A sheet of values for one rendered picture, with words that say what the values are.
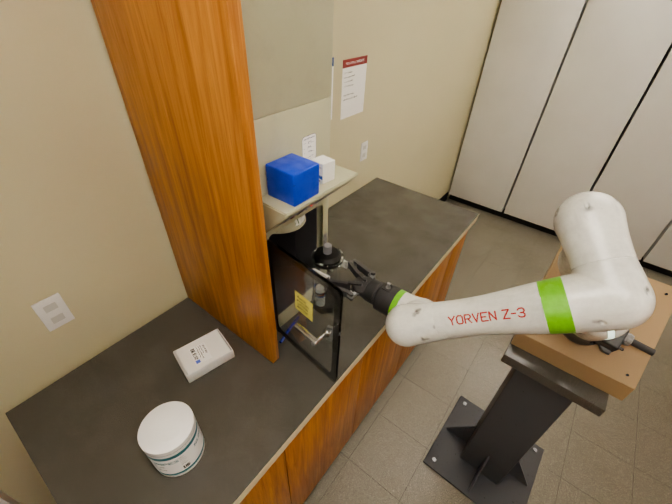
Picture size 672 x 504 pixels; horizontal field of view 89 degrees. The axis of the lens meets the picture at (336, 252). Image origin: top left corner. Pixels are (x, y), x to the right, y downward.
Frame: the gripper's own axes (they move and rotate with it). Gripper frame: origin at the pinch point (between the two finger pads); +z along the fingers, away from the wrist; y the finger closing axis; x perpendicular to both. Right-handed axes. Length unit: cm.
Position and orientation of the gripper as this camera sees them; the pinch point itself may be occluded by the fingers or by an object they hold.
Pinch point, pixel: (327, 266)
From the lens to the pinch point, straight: 115.9
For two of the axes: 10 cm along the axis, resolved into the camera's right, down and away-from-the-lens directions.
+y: -6.1, 4.8, -6.3
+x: -0.3, 7.8, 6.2
